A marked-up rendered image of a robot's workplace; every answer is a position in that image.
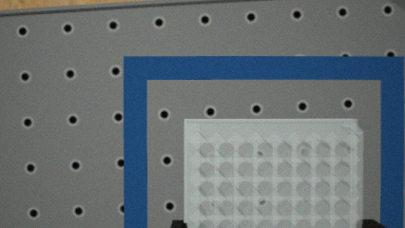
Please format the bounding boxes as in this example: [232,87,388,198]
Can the grey perforated base plate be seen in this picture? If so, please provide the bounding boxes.
[0,0,405,228]

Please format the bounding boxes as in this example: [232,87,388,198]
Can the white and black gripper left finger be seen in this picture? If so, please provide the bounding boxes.
[170,220,187,228]

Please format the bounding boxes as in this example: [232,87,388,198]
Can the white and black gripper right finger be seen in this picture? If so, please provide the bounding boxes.
[362,219,386,228]

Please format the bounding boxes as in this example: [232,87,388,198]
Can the clear well plate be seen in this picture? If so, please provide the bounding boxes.
[183,119,363,228]

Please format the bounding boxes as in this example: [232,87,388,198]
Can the blue tape outline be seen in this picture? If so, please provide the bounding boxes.
[124,56,404,228]

